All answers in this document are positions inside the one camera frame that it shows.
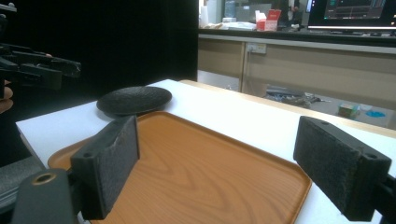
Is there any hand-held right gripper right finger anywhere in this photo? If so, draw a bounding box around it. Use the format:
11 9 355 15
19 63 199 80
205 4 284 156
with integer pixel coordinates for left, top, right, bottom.
292 115 392 222

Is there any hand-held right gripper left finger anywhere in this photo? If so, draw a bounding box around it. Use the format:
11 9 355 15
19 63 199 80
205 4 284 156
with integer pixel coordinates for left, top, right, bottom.
70 115 140 220

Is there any dark grey round plate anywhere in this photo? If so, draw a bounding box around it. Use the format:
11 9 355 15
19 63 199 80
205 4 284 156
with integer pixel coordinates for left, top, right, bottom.
96 86 173 118

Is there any orange wooden tray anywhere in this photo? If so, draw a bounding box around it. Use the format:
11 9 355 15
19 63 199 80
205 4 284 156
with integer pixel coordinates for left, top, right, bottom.
47 110 313 224

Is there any small green box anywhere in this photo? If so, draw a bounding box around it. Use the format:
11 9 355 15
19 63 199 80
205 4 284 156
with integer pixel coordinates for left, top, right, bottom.
337 103 361 119

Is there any blue round lid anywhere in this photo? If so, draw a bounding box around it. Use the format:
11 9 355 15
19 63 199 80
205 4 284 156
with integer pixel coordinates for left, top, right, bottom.
364 109 387 119

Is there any beige counter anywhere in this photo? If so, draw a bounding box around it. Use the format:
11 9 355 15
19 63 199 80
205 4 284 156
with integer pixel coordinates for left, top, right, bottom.
197 27 396 110

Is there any computer monitor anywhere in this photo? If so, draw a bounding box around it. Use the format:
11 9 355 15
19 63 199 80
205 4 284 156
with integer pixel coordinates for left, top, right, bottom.
307 0 396 31

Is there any red and white carton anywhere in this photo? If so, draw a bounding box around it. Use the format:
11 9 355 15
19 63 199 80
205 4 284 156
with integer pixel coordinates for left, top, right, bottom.
255 8 283 33

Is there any stack of white papers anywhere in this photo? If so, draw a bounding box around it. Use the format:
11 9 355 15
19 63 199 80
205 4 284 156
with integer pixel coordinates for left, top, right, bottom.
221 21 258 32

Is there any clear water bottle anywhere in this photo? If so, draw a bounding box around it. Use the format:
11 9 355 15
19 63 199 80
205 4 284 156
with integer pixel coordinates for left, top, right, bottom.
224 0 237 19

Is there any bundle of dark cables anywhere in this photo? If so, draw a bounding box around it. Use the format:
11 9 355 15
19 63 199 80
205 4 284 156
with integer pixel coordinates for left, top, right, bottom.
265 86 326 109

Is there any white wall socket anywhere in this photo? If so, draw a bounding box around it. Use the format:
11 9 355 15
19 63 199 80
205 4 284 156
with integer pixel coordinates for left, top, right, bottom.
246 42 268 55

